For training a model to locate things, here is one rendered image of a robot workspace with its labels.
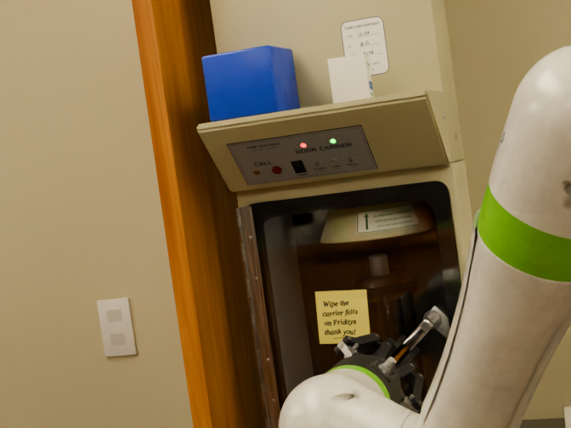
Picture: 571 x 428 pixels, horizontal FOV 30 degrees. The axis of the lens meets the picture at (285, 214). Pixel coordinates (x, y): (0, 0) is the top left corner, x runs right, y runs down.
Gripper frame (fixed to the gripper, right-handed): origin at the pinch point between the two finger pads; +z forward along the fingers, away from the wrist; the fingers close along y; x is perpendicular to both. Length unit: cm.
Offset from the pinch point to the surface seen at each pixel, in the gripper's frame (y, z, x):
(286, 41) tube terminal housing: 41.3, 5.5, -21.2
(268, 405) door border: 9.2, 4.3, 20.9
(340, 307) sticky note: 10.6, 4.2, 2.3
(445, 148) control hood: 13.8, 1.7, -25.0
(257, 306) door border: 19.9, 4.3, 10.6
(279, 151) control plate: 30.4, -2.0, -10.3
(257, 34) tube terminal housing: 45.3, 5.5, -19.2
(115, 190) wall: 63, 49, 30
